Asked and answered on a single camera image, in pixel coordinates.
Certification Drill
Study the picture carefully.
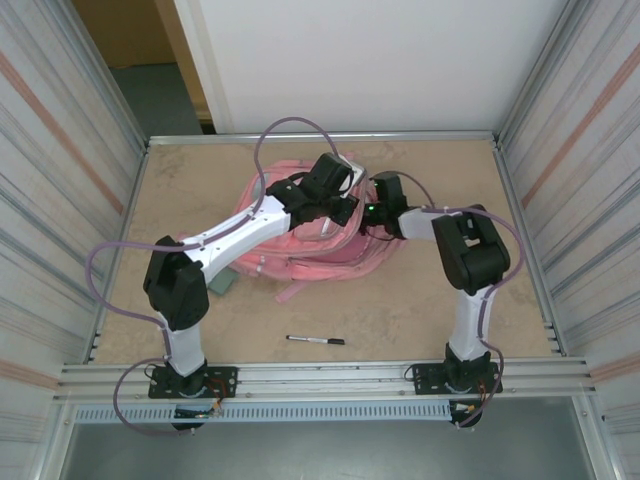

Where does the brown wooden door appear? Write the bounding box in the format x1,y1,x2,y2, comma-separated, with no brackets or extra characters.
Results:
72,0,211,121

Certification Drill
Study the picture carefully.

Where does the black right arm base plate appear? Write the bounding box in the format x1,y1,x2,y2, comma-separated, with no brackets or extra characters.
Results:
408,362,504,398

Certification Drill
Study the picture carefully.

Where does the white door frame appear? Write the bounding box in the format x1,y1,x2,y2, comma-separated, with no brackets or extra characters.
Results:
172,0,236,136

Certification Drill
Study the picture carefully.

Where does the pink student backpack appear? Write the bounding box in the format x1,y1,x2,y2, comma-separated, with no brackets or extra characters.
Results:
228,159,409,304

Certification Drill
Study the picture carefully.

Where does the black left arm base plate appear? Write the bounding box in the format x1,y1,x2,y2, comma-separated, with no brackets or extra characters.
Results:
148,366,240,400

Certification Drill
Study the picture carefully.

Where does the aluminium frame post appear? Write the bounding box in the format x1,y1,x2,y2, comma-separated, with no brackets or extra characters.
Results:
497,0,589,146

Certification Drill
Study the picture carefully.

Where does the grey green wallet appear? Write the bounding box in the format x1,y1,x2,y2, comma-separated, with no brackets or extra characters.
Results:
209,267,237,296

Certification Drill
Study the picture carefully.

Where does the aluminium frame rail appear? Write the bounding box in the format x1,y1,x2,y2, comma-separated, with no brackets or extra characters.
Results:
146,130,503,147
492,139,571,359
89,142,151,364

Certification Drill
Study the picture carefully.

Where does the long aluminium base rail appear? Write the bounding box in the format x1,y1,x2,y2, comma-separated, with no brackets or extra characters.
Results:
52,355,599,404

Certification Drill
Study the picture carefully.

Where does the black marker pen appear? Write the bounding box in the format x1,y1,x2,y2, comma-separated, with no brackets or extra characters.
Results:
285,333,345,347

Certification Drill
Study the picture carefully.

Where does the slotted grey cable duct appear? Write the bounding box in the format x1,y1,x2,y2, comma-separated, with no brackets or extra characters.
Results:
73,402,451,425

